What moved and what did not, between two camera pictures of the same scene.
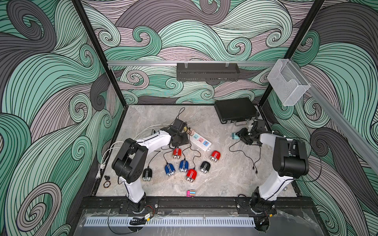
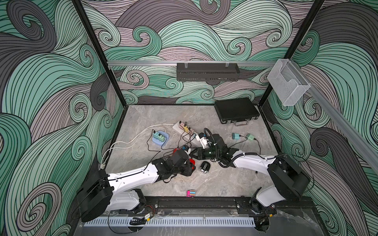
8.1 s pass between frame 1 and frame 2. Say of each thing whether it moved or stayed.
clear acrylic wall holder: stayed
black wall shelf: stayed
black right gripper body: moved
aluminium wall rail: stayed
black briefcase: stayed
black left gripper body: moved
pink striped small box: stayed
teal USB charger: stayed
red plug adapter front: moved
